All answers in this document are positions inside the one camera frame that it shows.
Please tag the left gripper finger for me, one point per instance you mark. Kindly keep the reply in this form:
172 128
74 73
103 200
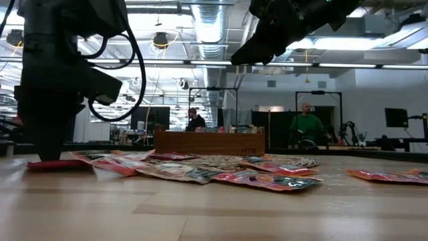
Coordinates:
40 130
65 127

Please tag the black background desk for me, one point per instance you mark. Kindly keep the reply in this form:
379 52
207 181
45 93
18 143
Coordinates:
411 140

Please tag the round woven placemat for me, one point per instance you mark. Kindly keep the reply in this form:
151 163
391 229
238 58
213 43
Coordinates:
220 162

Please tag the black computer monitor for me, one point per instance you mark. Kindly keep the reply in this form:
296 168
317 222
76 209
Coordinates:
157 115

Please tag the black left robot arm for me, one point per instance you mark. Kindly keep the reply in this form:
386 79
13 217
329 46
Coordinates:
67 16

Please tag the ceiling light strip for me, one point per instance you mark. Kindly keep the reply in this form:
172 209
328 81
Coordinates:
404 67
210 63
167 62
347 65
294 64

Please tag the black ceiling spotlight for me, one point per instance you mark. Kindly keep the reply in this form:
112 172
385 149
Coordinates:
14 37
160 39

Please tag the wooden three-compartment tea box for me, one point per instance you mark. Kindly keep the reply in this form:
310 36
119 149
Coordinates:
207 144

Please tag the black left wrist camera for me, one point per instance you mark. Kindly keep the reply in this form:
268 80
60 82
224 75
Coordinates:
105 87

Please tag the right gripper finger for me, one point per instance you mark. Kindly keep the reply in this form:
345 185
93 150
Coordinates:
279 53
264 43

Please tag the bright ceiling light panel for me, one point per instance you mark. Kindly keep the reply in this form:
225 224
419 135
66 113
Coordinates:
334 43

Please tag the orange tea packet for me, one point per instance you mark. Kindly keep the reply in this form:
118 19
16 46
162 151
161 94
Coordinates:
391 176
277 167
267 180
123 169

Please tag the person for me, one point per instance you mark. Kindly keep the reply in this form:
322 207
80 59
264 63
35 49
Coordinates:
307 127
195 122

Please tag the small black wall monitor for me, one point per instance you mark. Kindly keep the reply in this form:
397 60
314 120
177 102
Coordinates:
396 117

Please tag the black partition panel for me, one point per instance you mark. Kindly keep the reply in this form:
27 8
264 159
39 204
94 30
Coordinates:
277 130

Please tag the black background station frame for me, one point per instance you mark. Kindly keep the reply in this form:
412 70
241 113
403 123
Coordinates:
317 92
214 88

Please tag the silver ceiling air duct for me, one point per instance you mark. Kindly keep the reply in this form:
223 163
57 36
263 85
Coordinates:
209 23

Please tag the black background robot arm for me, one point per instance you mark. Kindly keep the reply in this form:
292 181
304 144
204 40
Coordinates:
351 129

